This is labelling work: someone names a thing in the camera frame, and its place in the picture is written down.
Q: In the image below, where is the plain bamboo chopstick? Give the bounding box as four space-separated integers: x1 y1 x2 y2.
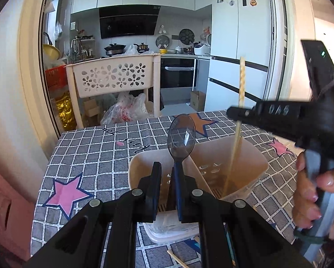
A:
167 250 189 268

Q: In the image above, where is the patterned bamboo chopstick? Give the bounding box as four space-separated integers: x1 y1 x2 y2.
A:
222 56 246 197

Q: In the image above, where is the translucent dark plastic spoon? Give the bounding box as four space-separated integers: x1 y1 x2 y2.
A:
167 114 196 223

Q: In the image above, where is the person's right hand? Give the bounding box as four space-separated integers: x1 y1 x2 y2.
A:
292 152 334 242

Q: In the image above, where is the pink plastic stool stack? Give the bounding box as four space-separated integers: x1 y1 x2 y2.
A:
0 175 34 261

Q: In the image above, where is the grey checkered star tablecloth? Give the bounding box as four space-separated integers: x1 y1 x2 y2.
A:
31 117 296 253

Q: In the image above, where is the white plastic utensil holder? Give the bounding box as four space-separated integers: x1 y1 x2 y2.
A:
128 136 269 244

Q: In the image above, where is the cardboard box on floor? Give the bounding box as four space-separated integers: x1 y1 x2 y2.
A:
190 91 206 112

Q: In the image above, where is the white refrigerator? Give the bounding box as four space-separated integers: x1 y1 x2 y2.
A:
204 0 272 111

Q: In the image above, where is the white red plastic bag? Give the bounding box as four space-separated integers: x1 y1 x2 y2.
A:
100 92 153 126

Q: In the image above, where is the black built-in oven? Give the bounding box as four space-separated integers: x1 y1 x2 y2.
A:
160 58 195 88

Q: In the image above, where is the black pot on stove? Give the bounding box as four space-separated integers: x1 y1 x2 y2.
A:
134 42 149 53

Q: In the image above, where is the yellow basin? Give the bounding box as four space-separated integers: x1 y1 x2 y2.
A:
43 44 61 61

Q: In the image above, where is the black range hood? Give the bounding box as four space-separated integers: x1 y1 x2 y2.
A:
99 4 161 39

